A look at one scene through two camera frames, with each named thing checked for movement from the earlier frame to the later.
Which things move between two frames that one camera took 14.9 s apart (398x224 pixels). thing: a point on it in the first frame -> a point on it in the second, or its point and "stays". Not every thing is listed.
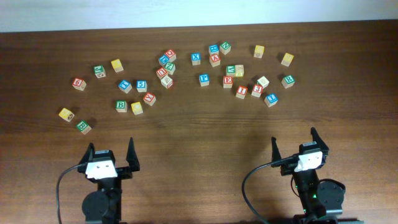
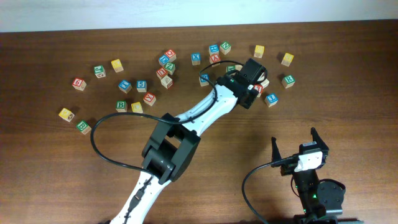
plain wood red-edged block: (166, 81) stays
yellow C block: (137, 108) stays
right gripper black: (287, 168) stays
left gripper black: (124, 172) -> (251, 99)
